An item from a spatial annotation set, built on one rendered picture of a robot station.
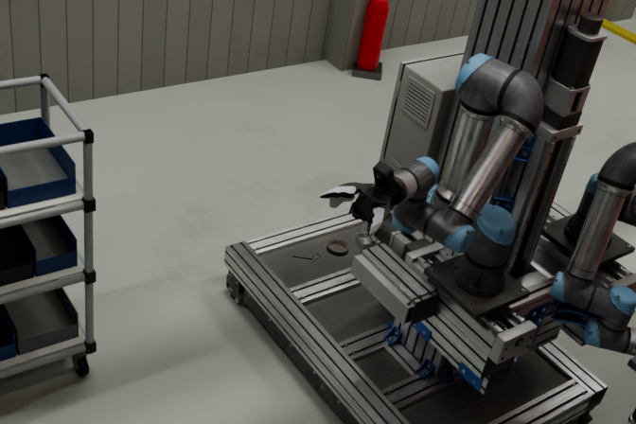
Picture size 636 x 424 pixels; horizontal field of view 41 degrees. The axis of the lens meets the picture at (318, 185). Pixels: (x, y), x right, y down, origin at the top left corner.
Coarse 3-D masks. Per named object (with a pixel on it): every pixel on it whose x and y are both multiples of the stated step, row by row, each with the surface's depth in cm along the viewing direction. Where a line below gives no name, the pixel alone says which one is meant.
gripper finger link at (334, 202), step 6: (336, 186) 195; (342, 186) 195; (348, 186) 196; (354, 186) 197; (324, 192) 193; (330, 192) 193; (336, 192) 193; (342, 192) 194; (348, 192) 194; (354, 192) 195; (330, 198) 195; (336, 198) 196; (342, 198) 196; (348, 198) 195; (354, 198) 198; (330, 204) 197; (336, 204) 198
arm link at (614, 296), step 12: (600, 288) 228; (612, 288) 226; (624, 288) 226; (600, 300) 225; (612, 300) 224; (624, 300) 222; (600, 312) 226; (612, 312) 225; (624, 312) 223; (600, 324) 229; (612, 324) 226; (624, 324) 226
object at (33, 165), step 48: (48, 96) 274; (0, 144) 270; (48, 144) 240; (0, 192) 245; (48, 192) 254; (0, 240) 273; (48, 240) 280; (0, 288) 262; (48, 288) 268; (0, 336) 285; (48, 336) 286
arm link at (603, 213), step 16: (608, 160) 222; (624, 160) 217; (608, 176) 220; (624, 176) 217; (608, 192) 221; (624, 192) 220; (592, 208) 224; (608, 208) 221; (592, 224) 223; (608, 224) 222; (592, 240) 224; (608, 240) 225; (576, 256) 226; (592, 256) 224; (560, 272) 232; (576, 272) 226; (592, 272) 226; (560, 288) 228; (576, 288) 227; (592, 288) 227; (576, 304) 228
